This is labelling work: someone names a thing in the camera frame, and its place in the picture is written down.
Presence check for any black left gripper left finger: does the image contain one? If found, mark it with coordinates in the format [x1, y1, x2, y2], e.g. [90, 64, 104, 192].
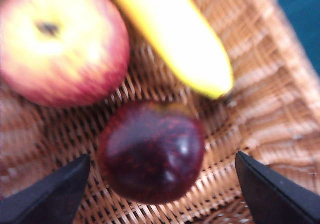
[0, 153, 91, 224]

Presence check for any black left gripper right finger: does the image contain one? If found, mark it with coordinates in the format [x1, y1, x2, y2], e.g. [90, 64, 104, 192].
[235, 151, 320, 224]

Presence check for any dark red plum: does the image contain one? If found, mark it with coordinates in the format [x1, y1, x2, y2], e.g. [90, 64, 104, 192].
[97, 101, 206, 205]

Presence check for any brown wicker basket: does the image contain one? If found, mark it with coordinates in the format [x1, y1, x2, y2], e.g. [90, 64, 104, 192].
[0, 0, 320, 224]

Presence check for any red yellow apple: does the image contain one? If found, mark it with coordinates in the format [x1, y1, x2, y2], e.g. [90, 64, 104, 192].
[0, 0, 131, 108]

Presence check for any yellow banana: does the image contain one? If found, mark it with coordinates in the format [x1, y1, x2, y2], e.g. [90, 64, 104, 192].
[101, 0, 235, 100]

